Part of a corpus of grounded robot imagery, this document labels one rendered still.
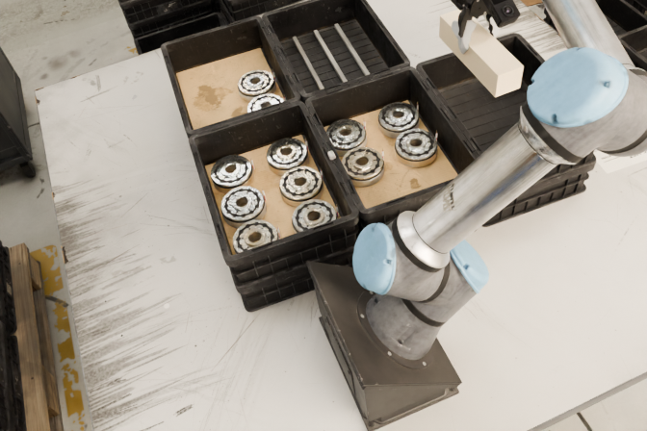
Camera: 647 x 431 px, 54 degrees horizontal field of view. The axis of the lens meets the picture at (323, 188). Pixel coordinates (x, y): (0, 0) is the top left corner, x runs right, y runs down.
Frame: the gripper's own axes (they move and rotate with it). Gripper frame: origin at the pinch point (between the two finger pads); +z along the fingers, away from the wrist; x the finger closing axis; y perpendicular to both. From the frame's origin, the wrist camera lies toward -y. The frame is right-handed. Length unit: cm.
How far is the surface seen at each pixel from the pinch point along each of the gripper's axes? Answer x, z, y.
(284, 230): 53, 26, -7
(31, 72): 128, 108, 212
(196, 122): 62, 26, 37
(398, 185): 24.1, 26.5, -7.3
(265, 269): 61, 25, -16
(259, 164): 52, 26, 15
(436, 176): 14.8, 26.5, -9.2
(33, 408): 140, 95, 16
